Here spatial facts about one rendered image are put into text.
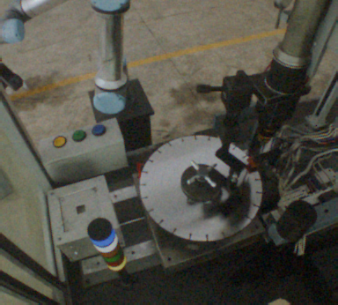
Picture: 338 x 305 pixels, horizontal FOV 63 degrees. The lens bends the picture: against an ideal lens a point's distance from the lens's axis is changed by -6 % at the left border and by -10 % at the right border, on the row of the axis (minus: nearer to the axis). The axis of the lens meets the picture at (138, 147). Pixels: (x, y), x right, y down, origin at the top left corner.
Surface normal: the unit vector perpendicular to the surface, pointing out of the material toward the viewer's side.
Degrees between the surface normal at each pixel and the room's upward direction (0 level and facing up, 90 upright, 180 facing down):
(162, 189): 0
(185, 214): 0
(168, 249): 0
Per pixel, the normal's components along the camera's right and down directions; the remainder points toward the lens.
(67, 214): -0.09, -0.62
